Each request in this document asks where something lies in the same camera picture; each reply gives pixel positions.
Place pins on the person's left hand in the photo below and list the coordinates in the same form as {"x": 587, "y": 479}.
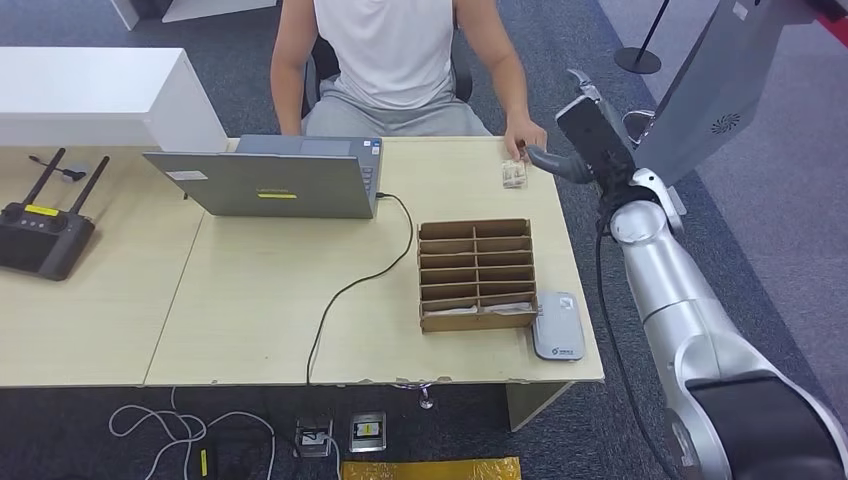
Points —
{"x": 526, "y": 136}

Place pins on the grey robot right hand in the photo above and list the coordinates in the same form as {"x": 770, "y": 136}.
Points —
{"x": 560, "y": 169}

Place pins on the pale room key card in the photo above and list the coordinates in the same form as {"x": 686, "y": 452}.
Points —
{"x": 510, "y": 308}
{"x": 450, "y": 310}

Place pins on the cardboard card organizer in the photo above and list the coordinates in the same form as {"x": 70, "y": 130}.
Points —
{"x": 477, "y": 324}

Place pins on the person's left forearm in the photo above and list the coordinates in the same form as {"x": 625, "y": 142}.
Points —
{"x": 507, "y": 86}

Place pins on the person's right forearm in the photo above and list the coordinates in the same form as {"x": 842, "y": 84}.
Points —
{"x": 288, "y": 99}

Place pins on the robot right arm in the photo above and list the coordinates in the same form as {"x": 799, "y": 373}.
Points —
{"x": 662, "y": 278}

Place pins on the seated person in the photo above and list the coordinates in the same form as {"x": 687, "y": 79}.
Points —
{"x": 391, "y": 53}

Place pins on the round stanchion base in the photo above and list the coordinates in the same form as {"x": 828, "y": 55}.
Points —
{"x": 629, "y": 132}

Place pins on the black stanchion with round base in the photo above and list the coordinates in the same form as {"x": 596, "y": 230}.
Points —
{"x": 637, "y": 61}

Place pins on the grey leaning kiosk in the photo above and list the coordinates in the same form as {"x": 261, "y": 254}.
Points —
{"x": 715, "y": 86}

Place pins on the wooden table leg panel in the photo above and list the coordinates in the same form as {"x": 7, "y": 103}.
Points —
{"x": 530, "y": 404}

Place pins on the chrome table foot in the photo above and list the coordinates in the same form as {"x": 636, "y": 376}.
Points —
{"x": 425, "y": 397}

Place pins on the grey laptop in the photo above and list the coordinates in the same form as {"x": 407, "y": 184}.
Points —
{"x": 265, "y": 185}

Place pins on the red barrier belt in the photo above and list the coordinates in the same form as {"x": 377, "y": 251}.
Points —
{"x": 836, "y": 32}

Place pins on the closed floor socket box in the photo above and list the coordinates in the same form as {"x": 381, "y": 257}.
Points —
{"x": 368, "y": 432}

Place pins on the gold floor mat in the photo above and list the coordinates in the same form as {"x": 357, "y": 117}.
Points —
{"x": 430, "y": 470}

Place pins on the white furniture panel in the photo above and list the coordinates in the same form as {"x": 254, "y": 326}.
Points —
{"x": 199, "y": 8}

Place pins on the open floor socket box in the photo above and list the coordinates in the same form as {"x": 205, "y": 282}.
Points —
{"x": 312, "y": 437}

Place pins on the white counter desk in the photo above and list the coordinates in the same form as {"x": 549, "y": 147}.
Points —
{"x": 86, "y": 86}

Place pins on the black power adapter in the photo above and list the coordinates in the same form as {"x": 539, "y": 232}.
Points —
{"x": 206, "y": 460}

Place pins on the black controller with antennas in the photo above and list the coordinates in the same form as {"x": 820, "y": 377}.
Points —
{"x": 40, "y": 245}

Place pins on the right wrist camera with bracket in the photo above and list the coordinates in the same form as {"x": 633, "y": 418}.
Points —
{"x": 593, "y": 146}

